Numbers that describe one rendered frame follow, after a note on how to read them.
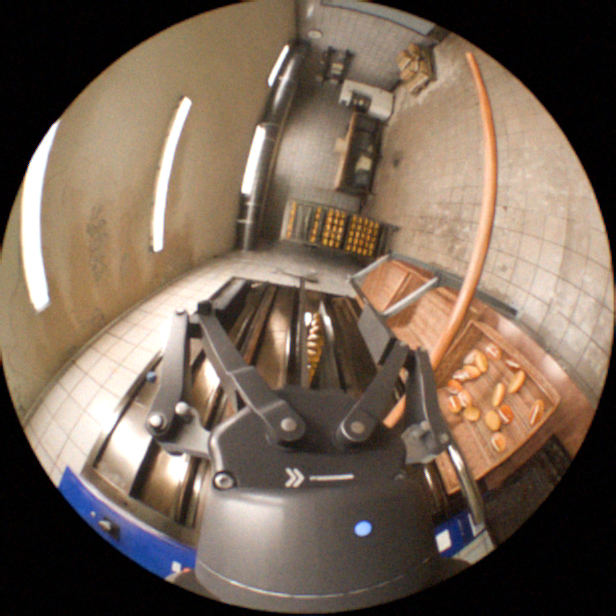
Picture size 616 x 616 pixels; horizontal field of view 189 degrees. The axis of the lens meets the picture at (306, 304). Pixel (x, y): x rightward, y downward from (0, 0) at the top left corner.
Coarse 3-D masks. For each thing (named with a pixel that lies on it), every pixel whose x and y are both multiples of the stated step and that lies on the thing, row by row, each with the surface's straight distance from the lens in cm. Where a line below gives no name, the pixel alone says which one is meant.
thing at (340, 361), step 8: (328, 304) 164; (328, 312) 149; (328, 320) 142; (328, 328) 138; (336, 328) 130; (336, 336) 122; (336, 344) 114; (336, 352) 110; (336, 360) 108; (344, 360) 105; (344, 368) 100; (344, 376) 95; (344, 384) 92; (344, 392) 91; (352, 392) 90
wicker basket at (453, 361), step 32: (448, 352) 94; (480, 352) 105; (512, 352) 87; (480, 384) 105; (544, 384) 84; (448, 416) 104; (480, 416) 106; (544, 416) 86; (480, 448) 105; (512, 448) 91; (448, 480) 91
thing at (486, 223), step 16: (480, 80) 66; (480, 96) 60; (496, 144) 49; (496, 160) 46; (496, 176) 44; (496, 192) 43; (480, 224) 40; (480, 240) 39; (480, 256) 38; (480, 272) 38; (464, 288) 38; (464, 304) 38; (448, 320) 40; (448, 336) 39; (432, 352) 42; (432, 368) 42; (400, 400) 49; (400, 416) 51
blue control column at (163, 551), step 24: (72, 480) 87; (72, 504) 87; (96, 504) 79; (96, 528) 80; (120, 528) 74; (144, 528) 70; (456, 528) 90; (144, 552) 71; (168, 552) 68; (192, 552) 65
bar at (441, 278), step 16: (400, 256) 123; (448, 272) 151; (432, 288) 80; (480, 288) 180; (400, 304) 75; (496, 304) 124; (512, 304) 163; (448, 432) 44; (448, 448) 43; (464, 464) 43; (464, 480) 43; (464, 496) 44; (480, 496) 44; (480, 512) 44
